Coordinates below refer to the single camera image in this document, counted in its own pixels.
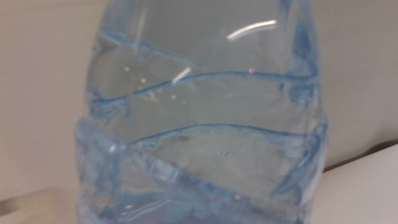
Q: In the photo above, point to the clear water bottle blue cap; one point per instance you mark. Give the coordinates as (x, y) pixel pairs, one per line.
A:
(202, 109)

